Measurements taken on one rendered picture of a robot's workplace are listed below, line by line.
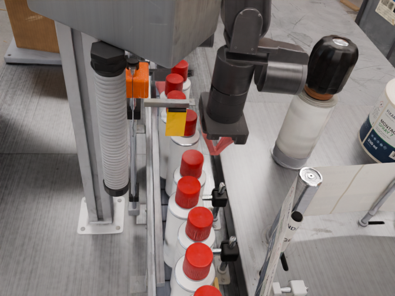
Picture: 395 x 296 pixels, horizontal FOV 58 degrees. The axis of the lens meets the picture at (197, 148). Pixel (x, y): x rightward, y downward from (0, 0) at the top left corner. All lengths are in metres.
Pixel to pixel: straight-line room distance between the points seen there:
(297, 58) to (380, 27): 2.59
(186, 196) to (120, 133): 0.14
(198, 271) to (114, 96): 0.22
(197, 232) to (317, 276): 0.31
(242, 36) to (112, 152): 0.22
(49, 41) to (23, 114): 0.27
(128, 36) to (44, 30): 0.84
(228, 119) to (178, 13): 0.28
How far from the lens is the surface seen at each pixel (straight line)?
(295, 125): 0.76
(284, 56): 0.51
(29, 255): 0.74
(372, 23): 3.15
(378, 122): 0.94
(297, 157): 0.81
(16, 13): 1.17
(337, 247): 0.76
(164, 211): 0.71
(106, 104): 0.37
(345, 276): 0.73
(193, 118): 0.58
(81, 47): 0.48
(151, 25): 0.31
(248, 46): 0.48
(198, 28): 0.34
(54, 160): 0.87
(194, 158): 0.52
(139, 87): 0.47
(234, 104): 0.53
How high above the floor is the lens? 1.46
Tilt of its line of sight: 45 degrees down
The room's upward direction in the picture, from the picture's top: 10 degrees clockwise
